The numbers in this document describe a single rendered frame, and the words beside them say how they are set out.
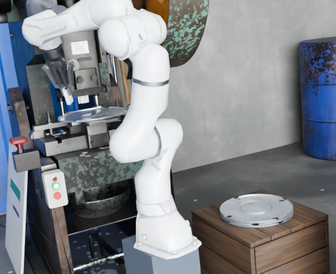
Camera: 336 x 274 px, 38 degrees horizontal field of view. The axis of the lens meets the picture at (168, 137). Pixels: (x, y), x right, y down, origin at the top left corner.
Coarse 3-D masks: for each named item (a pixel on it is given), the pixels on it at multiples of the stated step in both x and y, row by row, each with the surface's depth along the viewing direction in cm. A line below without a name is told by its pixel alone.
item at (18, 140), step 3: (12, 138) 185; (15, 138) 185; (18, 138) 184; (21, 138) 183; (24, 138) 183; (12, 141) 181; (15, 141) 181; (18, 141) 181; (21, 141) 182; (24, 141) 182; (12, 144) 181; (15, 144) 181; (18, 144) 184; (18, 147) 184; (21, 147) 185
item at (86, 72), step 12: (72, 36) 201; (84, 36) 203; (72, 48) 202; (84, 48) 204; (96, 48) 207; (72, 60) 202; (84, 60) 205; (96, 60) 207; (84, 72) 203; (96, 72) 205; (84, 84) 204; (96, 84) 206
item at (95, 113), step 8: (72, 112) 216; (80, 112) 215; (88, 112) 210; (96, 112) 207; (104, 112) 205; (112, 112) 207; (120, 112) 204; (64, 120) 199; (72, 120) 197; (80, 120) 192; (88, 120) 192; (96, 120) 193
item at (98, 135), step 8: (104, 120) 191; (112, 120) 192; (88, 128) 201; (96, 128) 202; (104, 128) 204; (88, 136) 202; (96, 136) 203; (104, 136) 204; (88, 144) 203; (96, 144) 204; (104, 144) 205
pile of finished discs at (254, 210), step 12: (228, 204) 200; (240, 204) 199; (252, 204) 196; (264, 204) 195; (276, 204) 195; (288, 204) 194; (228, 216) 191; (240, 216) 187; (252, 216) 186; (264, 216) 185; (276, 216) 184; (288, 216) 184
